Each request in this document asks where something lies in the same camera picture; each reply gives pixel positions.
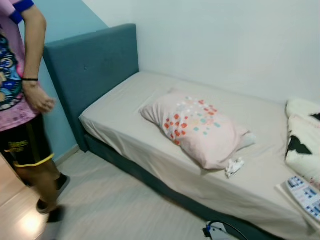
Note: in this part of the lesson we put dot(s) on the person's left hand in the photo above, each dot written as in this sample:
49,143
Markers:
40,97

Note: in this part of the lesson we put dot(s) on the white and blue booklet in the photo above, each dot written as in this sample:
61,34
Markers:
305,197

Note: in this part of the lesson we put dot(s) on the white tissue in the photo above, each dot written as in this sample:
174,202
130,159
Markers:
234,167

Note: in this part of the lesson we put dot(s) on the pink pillow with coloured dots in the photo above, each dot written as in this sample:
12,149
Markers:
210,135

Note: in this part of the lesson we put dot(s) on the person's left forearm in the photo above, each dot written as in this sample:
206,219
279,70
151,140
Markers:
32,55

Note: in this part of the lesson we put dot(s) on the black wristband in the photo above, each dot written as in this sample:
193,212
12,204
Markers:
30,79

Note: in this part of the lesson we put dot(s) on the person in pink shirt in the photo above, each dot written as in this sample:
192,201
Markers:
12,60

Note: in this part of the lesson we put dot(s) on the cream cartoon print blanket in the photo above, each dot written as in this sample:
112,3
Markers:
305,130

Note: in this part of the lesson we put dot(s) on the black shoe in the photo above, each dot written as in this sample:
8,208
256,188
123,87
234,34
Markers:
62,184
52,212

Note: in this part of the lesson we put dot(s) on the dark blue bed frame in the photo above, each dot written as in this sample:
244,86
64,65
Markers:
150,182

